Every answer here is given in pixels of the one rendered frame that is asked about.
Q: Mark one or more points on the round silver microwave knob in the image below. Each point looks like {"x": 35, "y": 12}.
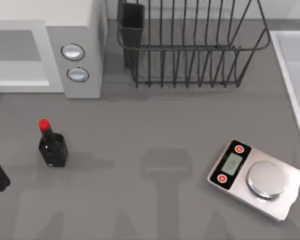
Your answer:
{"x": 72, "y": 51}
{"x": 77, "y": 74}

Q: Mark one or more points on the pale microwave oven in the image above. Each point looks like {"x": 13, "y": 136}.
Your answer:
{"x": 72, "y": 30}

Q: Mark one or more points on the silver kitchen scale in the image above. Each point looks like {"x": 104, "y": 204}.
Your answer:
{"x": 257, "y": 180}

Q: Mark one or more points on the black cutlery holder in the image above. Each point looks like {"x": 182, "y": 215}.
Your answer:
{"x": 130, "y": 22}

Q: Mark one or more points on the black bottle with red cap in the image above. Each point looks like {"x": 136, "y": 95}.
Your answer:
{"x": 53, "y": 150}

